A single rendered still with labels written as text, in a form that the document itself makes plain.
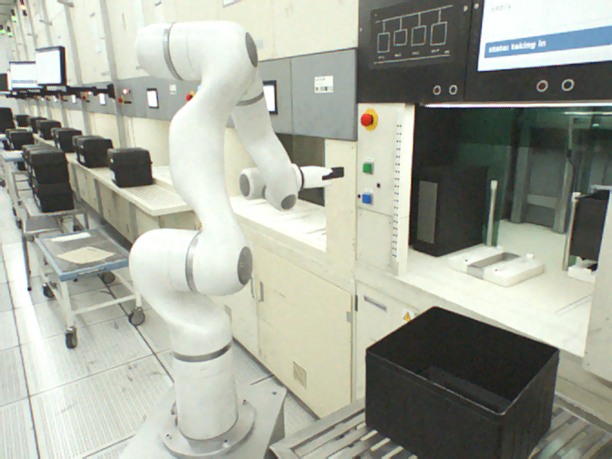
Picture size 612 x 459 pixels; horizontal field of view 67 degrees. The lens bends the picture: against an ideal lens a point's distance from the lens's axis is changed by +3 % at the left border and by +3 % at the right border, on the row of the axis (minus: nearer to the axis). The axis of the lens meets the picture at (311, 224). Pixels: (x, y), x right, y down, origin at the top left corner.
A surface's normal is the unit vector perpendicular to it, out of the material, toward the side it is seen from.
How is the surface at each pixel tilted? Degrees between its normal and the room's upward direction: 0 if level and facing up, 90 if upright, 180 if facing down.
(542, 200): 90
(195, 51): 93
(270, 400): 0
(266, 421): 0
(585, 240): 90
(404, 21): 90
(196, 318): 31
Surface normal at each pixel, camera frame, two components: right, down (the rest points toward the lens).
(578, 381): -0.81, 0.18
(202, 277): -0.22, 0.32
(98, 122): 0.58, 0.22
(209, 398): 0.35, 0.25
